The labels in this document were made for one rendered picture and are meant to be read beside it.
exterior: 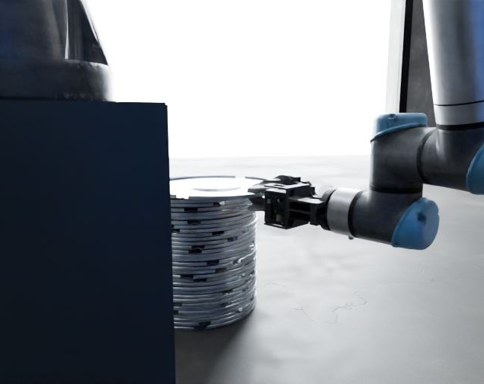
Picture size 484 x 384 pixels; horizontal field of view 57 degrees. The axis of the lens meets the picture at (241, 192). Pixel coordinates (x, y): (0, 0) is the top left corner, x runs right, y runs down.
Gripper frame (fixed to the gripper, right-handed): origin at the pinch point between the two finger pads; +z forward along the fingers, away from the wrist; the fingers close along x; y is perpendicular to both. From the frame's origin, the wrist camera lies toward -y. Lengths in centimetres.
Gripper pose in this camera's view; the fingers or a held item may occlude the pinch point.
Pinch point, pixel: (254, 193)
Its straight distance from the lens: 87.7
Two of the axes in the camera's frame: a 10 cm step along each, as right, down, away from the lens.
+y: -7.0, 1.2, -7.0
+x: 0.0, 9.9, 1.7
